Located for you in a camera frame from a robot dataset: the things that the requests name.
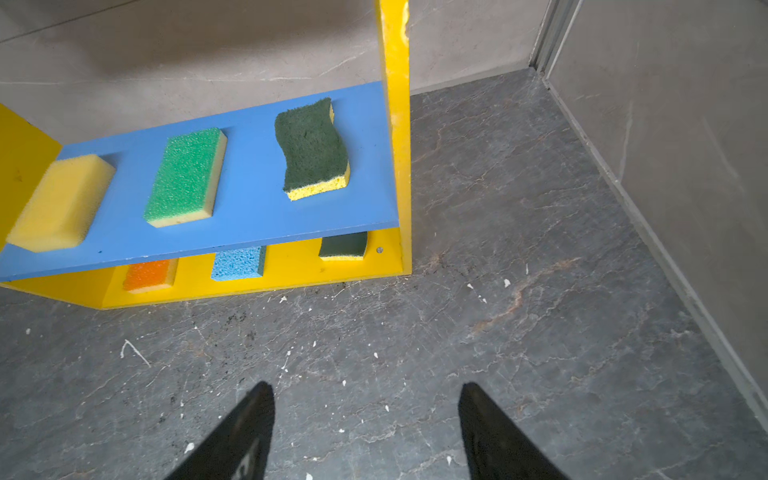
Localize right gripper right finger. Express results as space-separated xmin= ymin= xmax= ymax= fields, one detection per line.
xmin=458 ymin=382 xmax=567 ymax=480

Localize blue sponge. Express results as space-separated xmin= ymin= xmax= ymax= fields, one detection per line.
xmin=211 ymin=246 xmax=267 ymax=282

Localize bright green sponge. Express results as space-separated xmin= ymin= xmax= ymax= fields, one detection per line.
xmin=143 ymin=128 xmax=227 ymax=228

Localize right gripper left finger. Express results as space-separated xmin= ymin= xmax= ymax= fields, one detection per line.
xmin=167 ymin=381 xmax=275 ymax=480

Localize yellow sponge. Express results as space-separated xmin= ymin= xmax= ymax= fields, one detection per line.
xmin=6 ymin=154 xmax=116 ymax=253

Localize dark green sponge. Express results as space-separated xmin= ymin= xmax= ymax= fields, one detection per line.
xmin=275 ymin=97 xmax=351 ymax=201
xmin=318 ymin=232 xmax=368 ymax=261

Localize yellow shelf pink blue boards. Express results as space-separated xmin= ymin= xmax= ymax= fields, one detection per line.
xmin=1 ymin=1 xmax=412 ymax=309

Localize orange sponge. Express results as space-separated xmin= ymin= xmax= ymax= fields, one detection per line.
xmin=123 ymin=259 xmax=178 ymax=294

